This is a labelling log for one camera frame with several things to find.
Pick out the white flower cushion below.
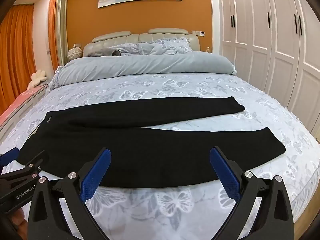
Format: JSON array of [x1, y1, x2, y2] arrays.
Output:
[[31, 70, 48, 82]]

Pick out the wide orange curtain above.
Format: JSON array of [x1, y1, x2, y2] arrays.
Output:
[[0, 4, 37, 117]]

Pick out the small butterfly print pillow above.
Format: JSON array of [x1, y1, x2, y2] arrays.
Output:
[[110, 42, 140, 57]]

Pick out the plush toy by headboard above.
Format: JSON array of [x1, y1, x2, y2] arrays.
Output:
[[69, 44, 83, 60]]

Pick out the person's left hand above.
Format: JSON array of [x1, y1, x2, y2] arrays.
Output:
[[10, 206, 26, 228]]

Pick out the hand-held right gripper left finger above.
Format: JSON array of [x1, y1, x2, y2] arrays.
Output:
[[27, 148, 118, 240]]

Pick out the large butterfly print pillow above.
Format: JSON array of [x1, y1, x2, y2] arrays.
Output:
[[137, 39, 193, 55]]

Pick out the bed with butterfly sheet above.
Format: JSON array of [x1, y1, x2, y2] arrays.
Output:
[[0, 74, 320, 240]]

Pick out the beige sheer curtain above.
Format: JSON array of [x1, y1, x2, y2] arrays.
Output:
[[56, 0, 69, 67]]

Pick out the narrow orange curtain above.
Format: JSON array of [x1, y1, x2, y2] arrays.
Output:
[[47, 0, 60, 67]]

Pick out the white wardrobe doors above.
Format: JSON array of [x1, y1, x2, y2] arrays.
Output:
[[211, 0, 320, 138]]

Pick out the beige padded headboard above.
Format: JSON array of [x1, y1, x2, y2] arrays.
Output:
[[83, 28, 201, 58]]

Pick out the grey folded duvet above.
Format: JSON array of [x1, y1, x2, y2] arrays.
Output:
[[49, 52, 237, 90]]

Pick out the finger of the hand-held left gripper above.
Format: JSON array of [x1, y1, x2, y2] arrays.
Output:
[[15, 150, 46, 178], [0, 148, 20, 167]]

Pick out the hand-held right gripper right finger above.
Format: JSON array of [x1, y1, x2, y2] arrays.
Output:
[[209, 147, 295, 240]]

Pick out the pink blanket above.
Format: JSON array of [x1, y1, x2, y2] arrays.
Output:
[[0, 82, 49, 125]]

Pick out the black pants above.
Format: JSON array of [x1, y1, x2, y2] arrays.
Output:
[[15, 96, 286, 189]]

